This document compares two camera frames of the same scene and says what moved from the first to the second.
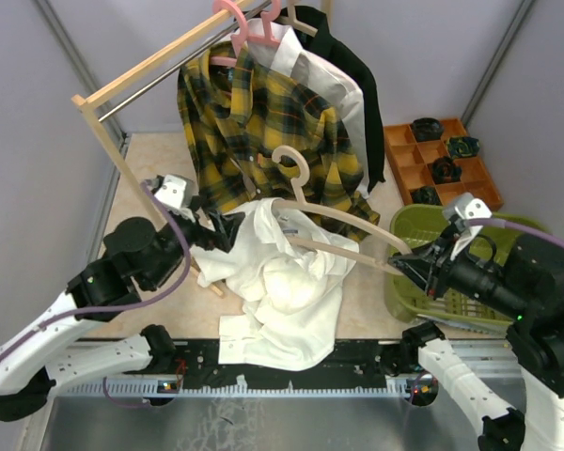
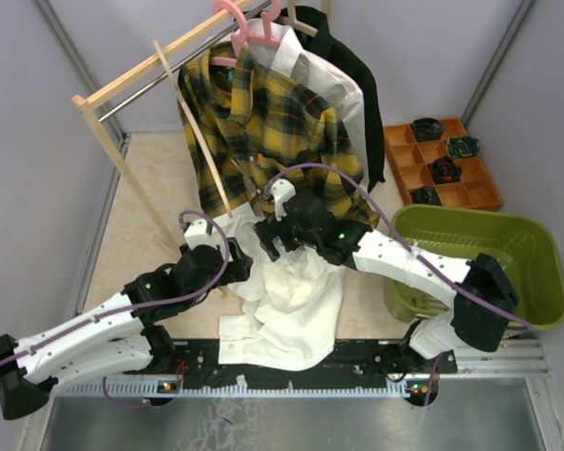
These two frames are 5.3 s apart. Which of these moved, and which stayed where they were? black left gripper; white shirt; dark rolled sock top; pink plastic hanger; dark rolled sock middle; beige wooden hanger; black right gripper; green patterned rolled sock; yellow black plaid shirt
Moved: black right gripper; black left gripper; beige wooden hanger
Stayed: pink plastic hanger; green patterned rolled sock; dark rolled sock middle; yellow black plaid shirt; dark rolled sock top; white shirt
